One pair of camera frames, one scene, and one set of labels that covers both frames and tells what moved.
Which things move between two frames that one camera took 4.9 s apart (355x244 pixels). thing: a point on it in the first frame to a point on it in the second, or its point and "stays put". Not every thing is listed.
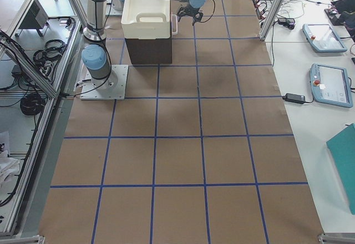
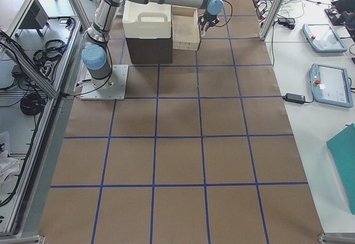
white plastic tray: x=144 y=18 stays put
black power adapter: x=294 y=98 stays put
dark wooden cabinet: x=150 y=51 stays put
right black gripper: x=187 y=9 to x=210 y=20
